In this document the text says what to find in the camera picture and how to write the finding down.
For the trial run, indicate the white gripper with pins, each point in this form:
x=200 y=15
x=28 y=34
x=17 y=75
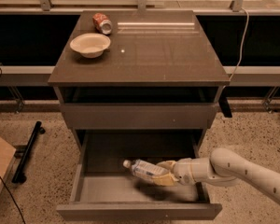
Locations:
x=183 y=171

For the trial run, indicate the clear plastic water bottle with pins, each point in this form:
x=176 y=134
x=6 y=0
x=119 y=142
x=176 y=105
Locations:
x=145 y=170

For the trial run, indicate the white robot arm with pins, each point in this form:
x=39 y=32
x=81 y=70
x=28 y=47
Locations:
x=222 y=168

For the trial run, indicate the open grey middle drawer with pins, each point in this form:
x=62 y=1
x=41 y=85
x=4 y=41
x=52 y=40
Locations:
x=104 y=190

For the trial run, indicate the grey drawer cabinet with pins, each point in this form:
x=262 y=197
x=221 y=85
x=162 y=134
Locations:
x=155 y=58

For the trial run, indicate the closed grey upper drawer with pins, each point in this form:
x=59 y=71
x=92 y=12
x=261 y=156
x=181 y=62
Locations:
x=138 y=117

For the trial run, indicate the white paper bowl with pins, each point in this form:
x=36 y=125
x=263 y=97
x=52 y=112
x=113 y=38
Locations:
x=90 y=45

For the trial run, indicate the black metal bar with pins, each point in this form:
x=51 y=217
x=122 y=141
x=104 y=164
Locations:
x=19 y=176

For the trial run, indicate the crushed red soda can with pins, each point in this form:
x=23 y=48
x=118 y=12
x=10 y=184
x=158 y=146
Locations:
x=102 y=23

